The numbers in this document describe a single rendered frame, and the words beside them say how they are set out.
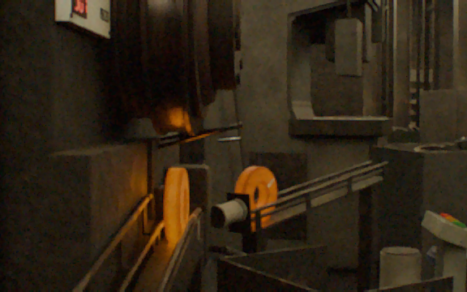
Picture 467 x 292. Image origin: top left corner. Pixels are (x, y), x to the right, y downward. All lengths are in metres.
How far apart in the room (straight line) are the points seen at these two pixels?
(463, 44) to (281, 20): 6.39
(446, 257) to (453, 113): 3.57
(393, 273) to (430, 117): 3.93
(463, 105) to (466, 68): 4.74
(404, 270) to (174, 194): 0.92
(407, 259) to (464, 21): 8.40
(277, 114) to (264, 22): 0.54
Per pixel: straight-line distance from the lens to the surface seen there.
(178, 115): 1.37
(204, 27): 1.32
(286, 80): 4.14
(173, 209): 1.42
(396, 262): 2.13
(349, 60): 3.87
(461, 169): 3.58
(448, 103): 5.77
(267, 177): 1.94
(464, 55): 10.35
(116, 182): 1.19
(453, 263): 2.22
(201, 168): 1.68
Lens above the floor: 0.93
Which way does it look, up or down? 3 degrees down
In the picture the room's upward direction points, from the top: straight up
